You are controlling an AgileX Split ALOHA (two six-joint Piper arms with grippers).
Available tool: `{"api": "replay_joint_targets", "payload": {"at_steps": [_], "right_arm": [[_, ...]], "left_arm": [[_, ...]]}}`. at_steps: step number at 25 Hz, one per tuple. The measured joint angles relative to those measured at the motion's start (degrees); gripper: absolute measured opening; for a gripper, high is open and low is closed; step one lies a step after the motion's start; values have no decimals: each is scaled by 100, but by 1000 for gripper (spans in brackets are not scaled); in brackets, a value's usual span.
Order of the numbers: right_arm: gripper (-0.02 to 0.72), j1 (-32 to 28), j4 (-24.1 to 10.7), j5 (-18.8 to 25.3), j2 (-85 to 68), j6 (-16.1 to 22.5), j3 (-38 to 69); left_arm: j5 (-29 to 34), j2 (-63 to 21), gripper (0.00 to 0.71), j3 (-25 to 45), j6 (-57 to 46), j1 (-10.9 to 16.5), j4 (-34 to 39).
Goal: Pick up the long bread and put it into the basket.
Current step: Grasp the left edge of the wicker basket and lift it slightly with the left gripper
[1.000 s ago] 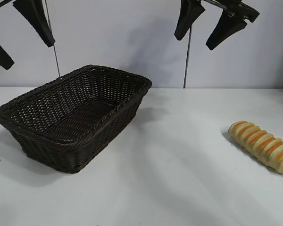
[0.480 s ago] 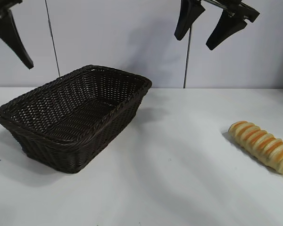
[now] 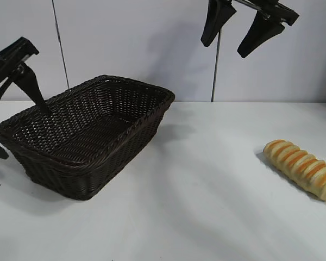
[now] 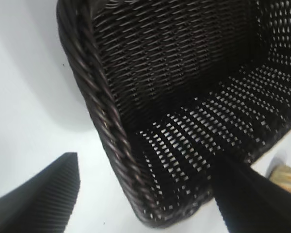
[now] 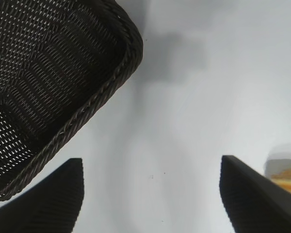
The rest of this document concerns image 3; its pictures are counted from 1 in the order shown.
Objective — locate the long sliced bread loaf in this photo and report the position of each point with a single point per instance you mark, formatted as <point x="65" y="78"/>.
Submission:
<point x="301" y="168"/>

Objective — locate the thin metal rod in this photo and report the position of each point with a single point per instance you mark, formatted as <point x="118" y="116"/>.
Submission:
<point x="215" y="70"/>
<point x="60" y="43"/>

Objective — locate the dark brown wicker basket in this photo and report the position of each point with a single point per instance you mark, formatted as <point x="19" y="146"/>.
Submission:
<point x="78" y="127"/>

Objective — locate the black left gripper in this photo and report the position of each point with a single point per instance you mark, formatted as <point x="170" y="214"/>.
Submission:
<point x="13" y="59"/>

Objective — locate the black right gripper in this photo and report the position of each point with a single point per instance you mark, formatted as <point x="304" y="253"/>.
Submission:
<point x="277" y="11"/>

